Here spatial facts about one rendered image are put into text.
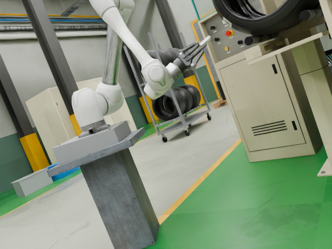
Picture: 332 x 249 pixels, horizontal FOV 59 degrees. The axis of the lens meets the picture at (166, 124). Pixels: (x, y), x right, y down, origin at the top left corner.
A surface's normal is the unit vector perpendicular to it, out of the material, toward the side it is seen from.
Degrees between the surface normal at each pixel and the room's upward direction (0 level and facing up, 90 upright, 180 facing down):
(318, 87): 90
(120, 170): 90
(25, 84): 90
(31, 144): 90
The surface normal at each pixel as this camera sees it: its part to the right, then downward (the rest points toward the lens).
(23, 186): 0.70, -0.21
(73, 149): -0.07, 0.12
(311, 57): -0.64, 0.31
